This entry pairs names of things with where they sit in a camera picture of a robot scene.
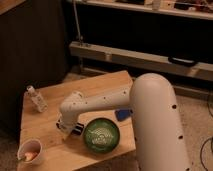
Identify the cream flat pusher tool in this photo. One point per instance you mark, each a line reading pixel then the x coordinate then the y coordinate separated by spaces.
pixel 65 133

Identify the black whiteboard eraser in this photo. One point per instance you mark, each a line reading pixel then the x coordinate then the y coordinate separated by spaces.
pixel 76 128

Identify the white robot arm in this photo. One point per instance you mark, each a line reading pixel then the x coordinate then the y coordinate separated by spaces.
pixel 160 144

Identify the wooden table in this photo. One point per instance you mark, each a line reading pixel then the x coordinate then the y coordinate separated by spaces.
pixel 70 154

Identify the green patterned bowl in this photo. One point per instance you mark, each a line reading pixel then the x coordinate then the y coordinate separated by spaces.
pixel 101 135

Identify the white cup with food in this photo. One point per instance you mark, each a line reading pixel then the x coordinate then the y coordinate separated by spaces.
pixel 31 152

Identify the clear plastic bottle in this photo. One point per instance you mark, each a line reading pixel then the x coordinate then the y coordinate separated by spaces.
pixel 37 99

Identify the blue sponge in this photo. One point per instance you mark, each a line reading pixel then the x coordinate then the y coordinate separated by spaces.
pixel 122 114

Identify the metal pole stand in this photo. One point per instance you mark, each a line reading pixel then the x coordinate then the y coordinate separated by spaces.
pixel 79 36

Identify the upper wooden shelf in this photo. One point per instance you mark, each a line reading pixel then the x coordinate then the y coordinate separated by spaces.
pixel 145 8

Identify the long grey case with handle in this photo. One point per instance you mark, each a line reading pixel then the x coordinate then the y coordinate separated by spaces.
pixel 147 61

